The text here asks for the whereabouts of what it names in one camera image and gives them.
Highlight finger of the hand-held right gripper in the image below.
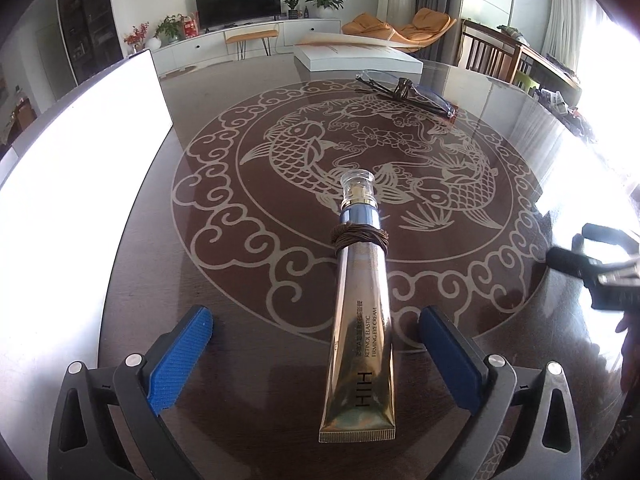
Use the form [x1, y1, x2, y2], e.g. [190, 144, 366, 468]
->
[572, 222, 640, 262]
[545, 246, 640, 312]

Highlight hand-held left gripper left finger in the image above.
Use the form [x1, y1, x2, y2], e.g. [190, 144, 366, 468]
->
[47, 306, 214, 480]

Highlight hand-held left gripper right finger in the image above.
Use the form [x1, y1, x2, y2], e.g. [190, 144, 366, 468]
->
[419, 306, 583, 480]

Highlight gold cream tube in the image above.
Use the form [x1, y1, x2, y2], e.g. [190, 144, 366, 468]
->
[319, 170, 399, 444]

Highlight person's right hand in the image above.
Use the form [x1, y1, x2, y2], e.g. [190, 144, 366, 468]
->
[620, 305, 640, 393]

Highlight pile of small household items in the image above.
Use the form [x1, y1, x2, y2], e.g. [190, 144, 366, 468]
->
[530, 85, 601, 146]

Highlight wooden sideboard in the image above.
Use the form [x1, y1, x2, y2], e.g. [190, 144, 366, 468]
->
[515, 42, 583, 106]

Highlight wooden dining chair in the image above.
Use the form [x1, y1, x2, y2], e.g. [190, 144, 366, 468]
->
[460, 19, 523, 83]

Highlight grey cloth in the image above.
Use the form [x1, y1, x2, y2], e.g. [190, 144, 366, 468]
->
[500, 25, 531, 46]

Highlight white window curtain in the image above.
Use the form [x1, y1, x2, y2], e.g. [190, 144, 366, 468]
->
[542, 0, 601, 73]

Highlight clear eyeglasses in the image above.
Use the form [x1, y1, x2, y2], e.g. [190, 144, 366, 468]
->
[355, 72, 459, 121]

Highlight flat white box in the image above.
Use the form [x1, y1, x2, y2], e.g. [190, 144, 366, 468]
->
[293, 31, 424, 73]

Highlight red flowers in white vase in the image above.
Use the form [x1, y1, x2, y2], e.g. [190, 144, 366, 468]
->
[123, 22, 161, 56]

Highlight orange lounge chair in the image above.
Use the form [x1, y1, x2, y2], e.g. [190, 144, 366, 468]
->
[341, 7, 457, 53]

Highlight wooden bench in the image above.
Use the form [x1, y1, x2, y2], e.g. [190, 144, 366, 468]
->
[225, 29, 279, 58]

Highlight bushy green plant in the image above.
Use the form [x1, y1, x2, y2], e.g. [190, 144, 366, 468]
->
[155, 14, 187, 43]

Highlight dark glass display cabinet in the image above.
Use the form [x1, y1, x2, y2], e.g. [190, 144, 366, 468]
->
[56, 0, 125, 86]

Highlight white television cabinet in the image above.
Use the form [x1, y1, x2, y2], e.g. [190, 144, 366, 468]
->
[150, 17, 346, 73]

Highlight black flat screen television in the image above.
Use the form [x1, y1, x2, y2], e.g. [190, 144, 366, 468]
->
[195, 0, 282, 29]

